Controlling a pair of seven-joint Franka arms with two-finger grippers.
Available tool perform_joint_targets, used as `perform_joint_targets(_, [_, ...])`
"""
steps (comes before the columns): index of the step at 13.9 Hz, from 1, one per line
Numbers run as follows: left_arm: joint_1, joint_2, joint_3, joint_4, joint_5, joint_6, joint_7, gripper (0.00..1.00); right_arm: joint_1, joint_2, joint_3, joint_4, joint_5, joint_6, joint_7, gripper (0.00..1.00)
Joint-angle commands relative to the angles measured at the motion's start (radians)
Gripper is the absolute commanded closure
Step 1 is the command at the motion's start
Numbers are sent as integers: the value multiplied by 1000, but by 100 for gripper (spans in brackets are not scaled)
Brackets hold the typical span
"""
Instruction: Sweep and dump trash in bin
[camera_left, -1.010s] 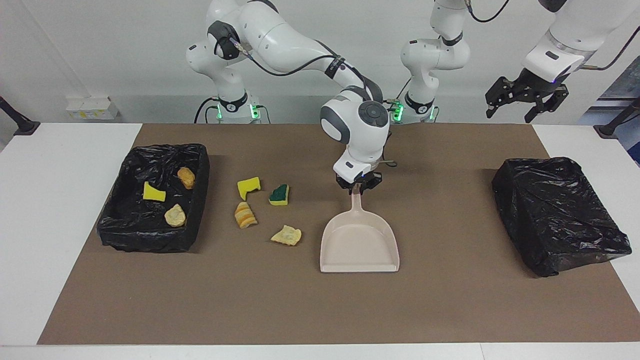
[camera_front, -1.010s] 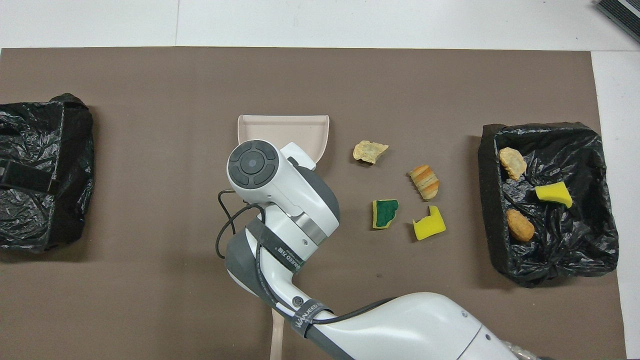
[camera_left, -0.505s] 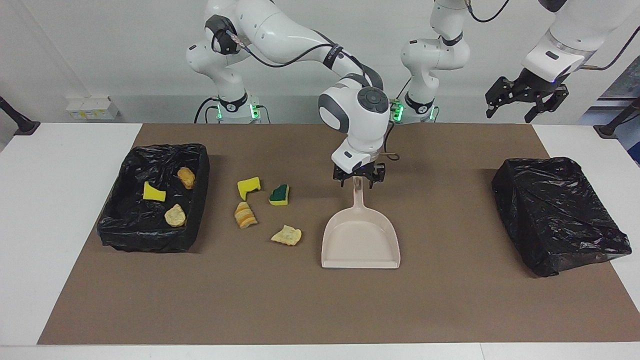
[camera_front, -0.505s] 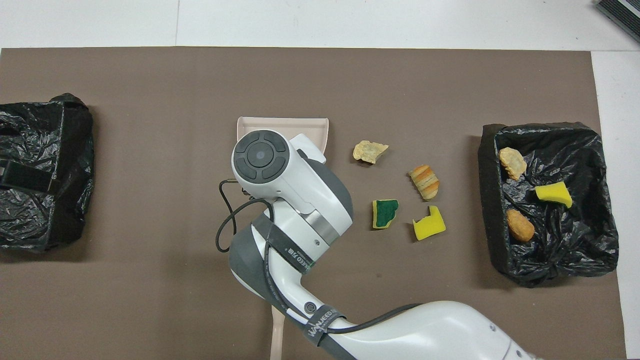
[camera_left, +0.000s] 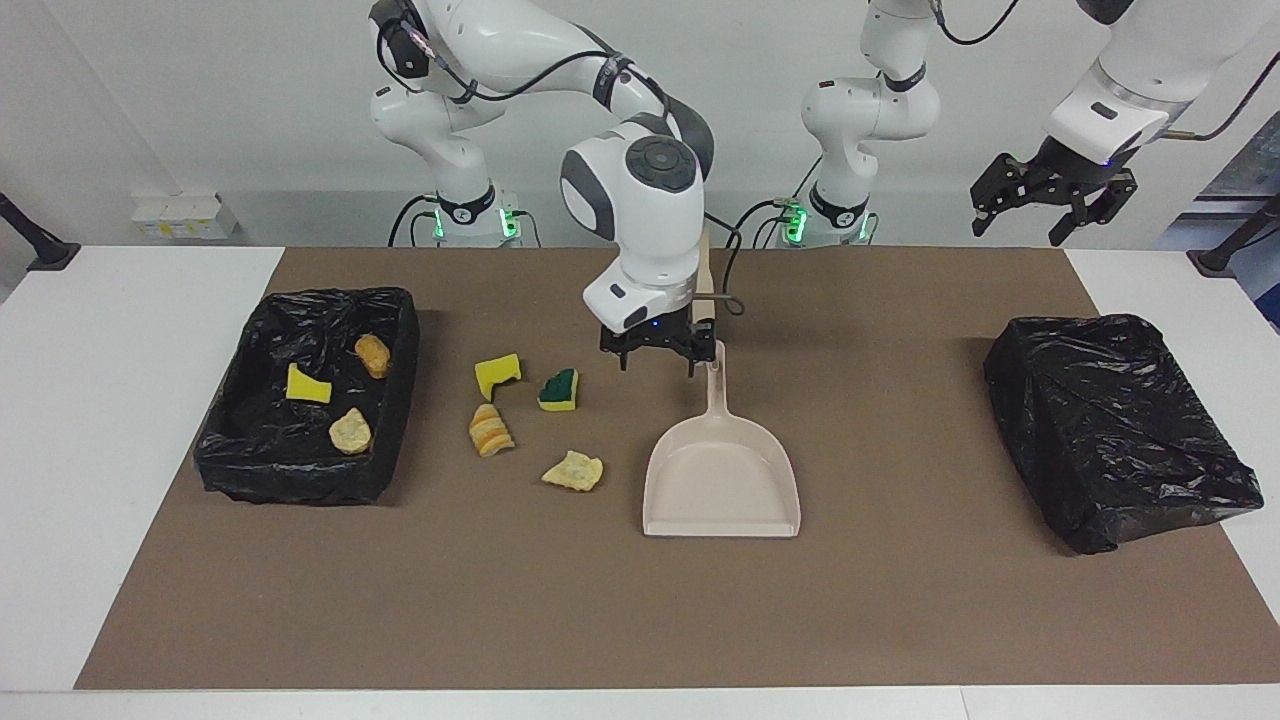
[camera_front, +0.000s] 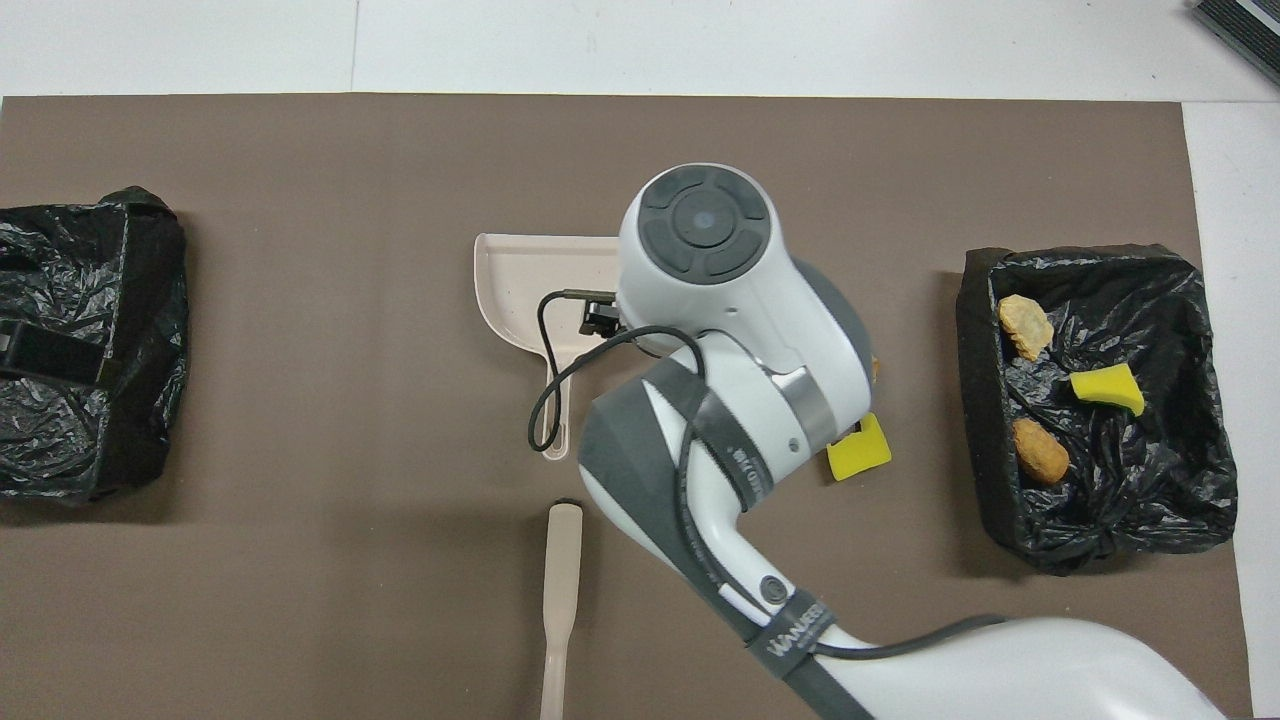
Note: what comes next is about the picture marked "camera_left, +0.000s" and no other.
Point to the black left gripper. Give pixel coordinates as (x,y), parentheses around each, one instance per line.
(1075,170)

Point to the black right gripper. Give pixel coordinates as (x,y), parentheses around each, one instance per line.
(655,335)

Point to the beige hand brush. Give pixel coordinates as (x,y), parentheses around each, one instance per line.
(706,270)

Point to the beige plastic dustpan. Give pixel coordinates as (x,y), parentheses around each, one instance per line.
(720,490)

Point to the brown potato-shaped bun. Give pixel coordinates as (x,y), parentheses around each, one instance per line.
(373,355)

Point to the orange striped bread piece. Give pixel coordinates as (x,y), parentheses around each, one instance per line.
(490,430)
(350,430)

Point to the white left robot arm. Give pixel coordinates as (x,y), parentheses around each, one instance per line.
(870,110)

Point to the black bag-lined bin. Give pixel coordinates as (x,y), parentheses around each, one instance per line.
(280,450)
(1110,430)

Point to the green yellow sponge piece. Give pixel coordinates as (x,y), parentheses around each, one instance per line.
(559,390)

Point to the pale flat bread piece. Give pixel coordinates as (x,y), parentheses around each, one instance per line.
(573,471)

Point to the notched yellow sponge piece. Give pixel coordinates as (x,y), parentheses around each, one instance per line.
(494,376)

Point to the black clamp stand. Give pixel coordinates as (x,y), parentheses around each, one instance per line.
(40,245)
(1230,245)

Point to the dark grey slanted panel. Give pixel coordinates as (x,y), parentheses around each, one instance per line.
(1250,165)

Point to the brown table mat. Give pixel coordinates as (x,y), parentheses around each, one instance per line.
(640,620)

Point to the white wall socket box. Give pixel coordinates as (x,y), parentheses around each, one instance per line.
(185,215)

